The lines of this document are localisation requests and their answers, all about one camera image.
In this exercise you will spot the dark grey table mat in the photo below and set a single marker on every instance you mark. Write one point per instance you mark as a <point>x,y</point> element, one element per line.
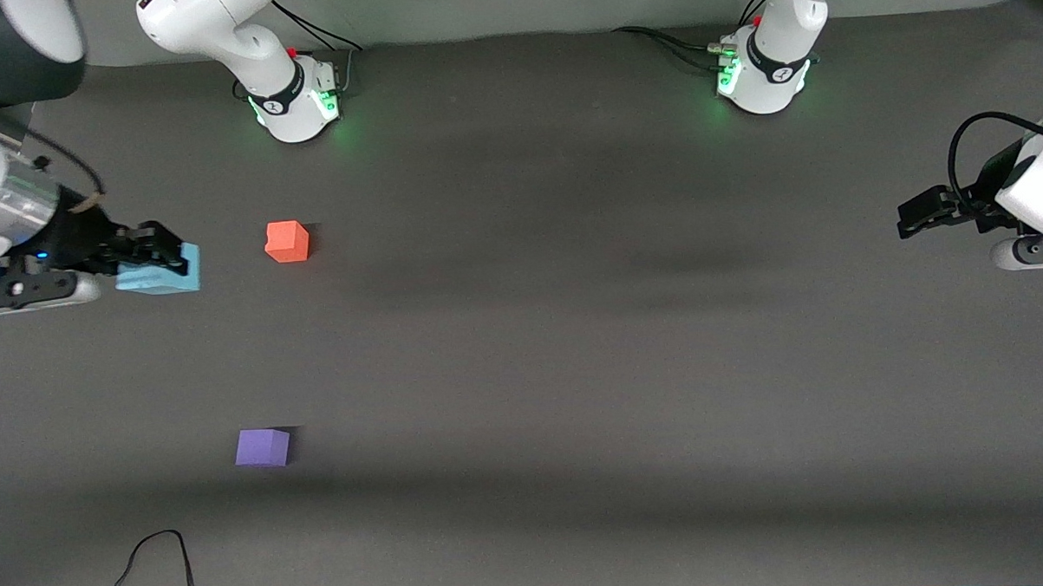
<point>577,395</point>

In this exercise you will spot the orange foam block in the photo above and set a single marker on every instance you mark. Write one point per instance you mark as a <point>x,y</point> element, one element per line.
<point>286,241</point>

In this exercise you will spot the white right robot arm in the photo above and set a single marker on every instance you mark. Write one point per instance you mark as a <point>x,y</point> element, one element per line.
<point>280,76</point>

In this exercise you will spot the purple foam block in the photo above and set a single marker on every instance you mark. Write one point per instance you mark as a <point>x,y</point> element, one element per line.
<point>261,448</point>

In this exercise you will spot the light blue foam block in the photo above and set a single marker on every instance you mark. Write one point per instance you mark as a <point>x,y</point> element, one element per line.
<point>161,284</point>

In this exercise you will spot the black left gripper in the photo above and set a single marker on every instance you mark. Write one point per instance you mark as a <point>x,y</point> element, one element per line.
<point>984,194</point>

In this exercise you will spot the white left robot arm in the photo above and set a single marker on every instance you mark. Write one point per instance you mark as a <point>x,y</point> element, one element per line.
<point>774,76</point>

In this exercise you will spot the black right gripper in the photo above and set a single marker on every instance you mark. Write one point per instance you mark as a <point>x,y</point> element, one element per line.
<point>83,236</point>

